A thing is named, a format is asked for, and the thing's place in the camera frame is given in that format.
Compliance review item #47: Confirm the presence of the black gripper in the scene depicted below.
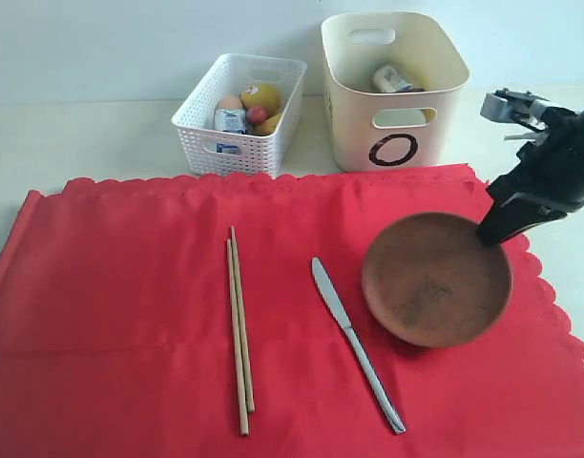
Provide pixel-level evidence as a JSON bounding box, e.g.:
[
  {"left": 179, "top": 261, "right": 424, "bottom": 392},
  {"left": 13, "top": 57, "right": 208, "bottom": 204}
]
[{"left": 475, "top": 107, "right": 584, "bottom": 246}]

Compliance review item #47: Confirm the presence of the brown wooden plate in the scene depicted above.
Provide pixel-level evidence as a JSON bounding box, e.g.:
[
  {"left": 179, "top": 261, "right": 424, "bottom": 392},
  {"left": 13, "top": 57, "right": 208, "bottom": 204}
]
[{"left": 362, "top": 212, "right": 512, "bottom": 348}]

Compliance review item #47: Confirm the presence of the stainless steel cup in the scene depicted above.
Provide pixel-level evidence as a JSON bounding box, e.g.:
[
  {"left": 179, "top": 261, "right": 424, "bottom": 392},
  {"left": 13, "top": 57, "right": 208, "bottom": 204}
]
[{"left": 372, "top": 65, "right": 424, "bottom": 94}]

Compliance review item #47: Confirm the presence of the yellow cheese wedge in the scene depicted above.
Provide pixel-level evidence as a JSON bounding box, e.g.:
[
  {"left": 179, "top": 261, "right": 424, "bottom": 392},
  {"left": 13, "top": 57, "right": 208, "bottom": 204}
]
[{"left": 254, "top": 113, "right": 282, "bottom": 136}]

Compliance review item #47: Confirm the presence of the yellow lemon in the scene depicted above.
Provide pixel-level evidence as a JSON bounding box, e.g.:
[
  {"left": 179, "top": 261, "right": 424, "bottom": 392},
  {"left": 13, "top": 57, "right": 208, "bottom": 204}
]
[{"left": 240, "top": 83, "right": 282, "bottom": 116}]

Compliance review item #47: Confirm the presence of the red strawberry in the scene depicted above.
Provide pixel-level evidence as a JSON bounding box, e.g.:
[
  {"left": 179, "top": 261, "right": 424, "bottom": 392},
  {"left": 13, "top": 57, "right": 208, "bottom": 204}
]
[{"left": 246, "top": 105, "right": 269, "bottom": 126}]

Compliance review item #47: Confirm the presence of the blue white milk carton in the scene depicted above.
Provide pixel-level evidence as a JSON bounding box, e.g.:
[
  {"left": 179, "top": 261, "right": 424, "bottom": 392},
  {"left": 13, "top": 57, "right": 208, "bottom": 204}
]
[{"left": 214, "top": 108, "right": 248, "bottom": 155}]

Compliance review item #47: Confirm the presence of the brown egg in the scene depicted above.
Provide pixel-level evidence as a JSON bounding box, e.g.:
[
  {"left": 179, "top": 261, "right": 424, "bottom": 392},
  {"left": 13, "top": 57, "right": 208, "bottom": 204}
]
[{"left": 217, "top": 94, "right": 244, "bottom": 110}]

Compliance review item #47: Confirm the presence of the white ceramic bowl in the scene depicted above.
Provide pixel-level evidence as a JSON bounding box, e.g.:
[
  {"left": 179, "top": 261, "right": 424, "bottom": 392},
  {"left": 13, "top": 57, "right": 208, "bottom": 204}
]
[{"left": 373, "top": 108, "right": 437, "bottom": 129}]

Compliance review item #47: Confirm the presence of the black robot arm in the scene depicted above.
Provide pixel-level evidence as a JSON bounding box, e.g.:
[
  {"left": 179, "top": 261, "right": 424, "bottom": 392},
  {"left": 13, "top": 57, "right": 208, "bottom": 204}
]
[{"left": 476, "top": 88, "right": 584, "bottom": 246}]

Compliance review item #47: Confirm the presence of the red scalloped table cloth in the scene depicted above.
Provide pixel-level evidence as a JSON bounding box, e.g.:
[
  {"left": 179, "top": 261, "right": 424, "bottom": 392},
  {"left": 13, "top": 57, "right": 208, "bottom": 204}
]
[{"left": 0, "top": 164, "right": 584, "bottom": 458}]

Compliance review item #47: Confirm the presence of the cream plastic bin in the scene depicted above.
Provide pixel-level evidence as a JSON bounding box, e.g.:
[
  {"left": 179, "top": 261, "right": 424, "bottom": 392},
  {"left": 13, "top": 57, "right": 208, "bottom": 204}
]
[{"left": 321, "top": 11, "right": 469, "bottom": 172}]

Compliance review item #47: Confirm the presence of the stainless steel knife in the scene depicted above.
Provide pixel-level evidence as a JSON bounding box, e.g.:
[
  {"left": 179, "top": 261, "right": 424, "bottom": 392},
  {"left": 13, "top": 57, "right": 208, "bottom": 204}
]
[{"left": 311, "top": 257, "right": 407, "bottom": 434}]

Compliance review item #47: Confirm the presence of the white perforated plastic basket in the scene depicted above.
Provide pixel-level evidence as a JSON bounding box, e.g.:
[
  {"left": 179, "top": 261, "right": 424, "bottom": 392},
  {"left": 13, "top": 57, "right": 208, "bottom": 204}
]
[{"left": 172, "top": 53, "right": 307, "bottom": 177}]

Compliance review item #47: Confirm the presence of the wooden chopstick right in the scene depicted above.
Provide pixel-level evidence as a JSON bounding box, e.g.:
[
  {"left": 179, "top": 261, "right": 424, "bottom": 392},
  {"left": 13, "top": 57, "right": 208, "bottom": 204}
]
[{"left": 230, "top": 226, "right": 256, "bottom": 413}]

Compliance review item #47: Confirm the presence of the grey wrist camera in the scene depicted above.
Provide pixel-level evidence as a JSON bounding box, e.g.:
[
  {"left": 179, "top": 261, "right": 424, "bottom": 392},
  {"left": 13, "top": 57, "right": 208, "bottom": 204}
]
[{"left": 480, "top": 88, "right": 550, "bottom": 142}]

